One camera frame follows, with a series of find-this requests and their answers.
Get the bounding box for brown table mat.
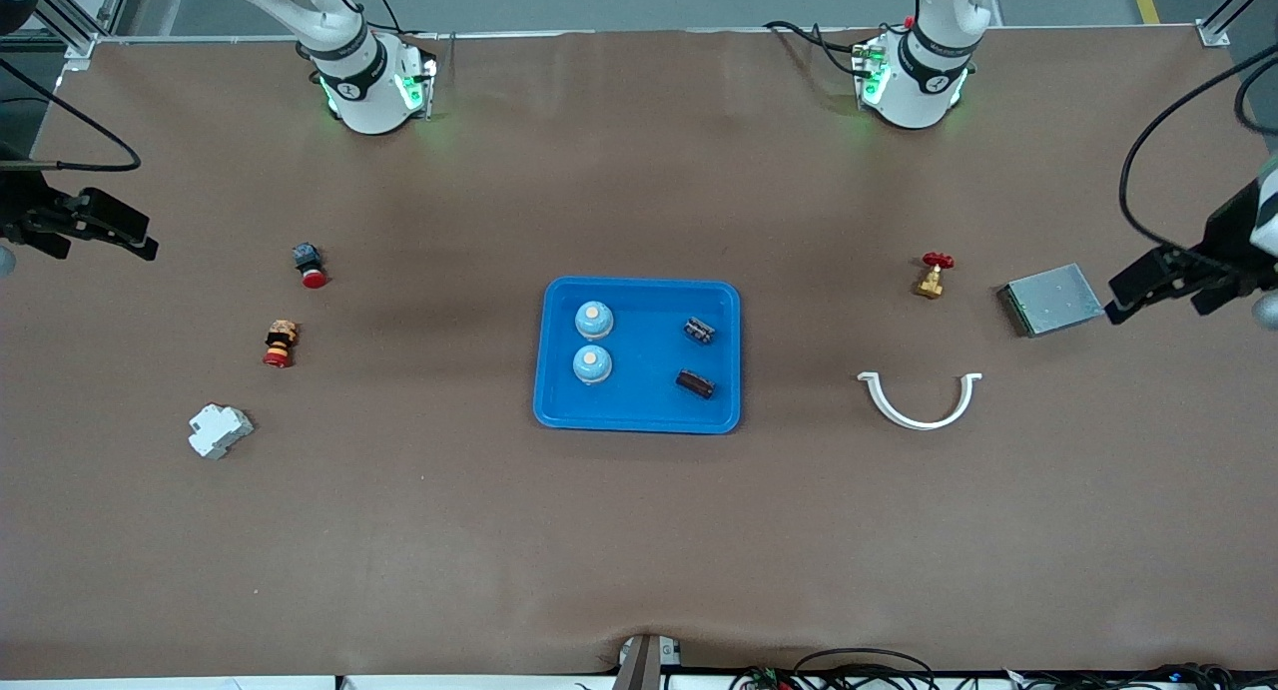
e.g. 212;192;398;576
0;26;1278;683

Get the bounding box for blue plastic tray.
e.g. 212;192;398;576
532;277;743;435

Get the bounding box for aluminium frame post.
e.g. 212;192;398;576
0;0;136;60
1196;0;1278;48

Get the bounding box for white curved plastic clamp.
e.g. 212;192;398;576
857;371;983;431

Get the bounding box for white circuit breaker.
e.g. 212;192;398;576
188;402;255;460

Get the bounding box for black floor cable bundle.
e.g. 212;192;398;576
729;648;1278;690

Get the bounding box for brass valve red handle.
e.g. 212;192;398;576
914;252;956;301

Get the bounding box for red emergency button black body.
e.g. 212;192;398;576
292;243;329;291

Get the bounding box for black base cable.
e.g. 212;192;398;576
764;19;862;77

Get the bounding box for grey base connector box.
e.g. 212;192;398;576
397;56;438;122
852;36;892;107

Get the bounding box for grey metal box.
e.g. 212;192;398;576
996;264;1106;339

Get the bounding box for red yellow push button switch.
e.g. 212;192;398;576
263;320;300;369

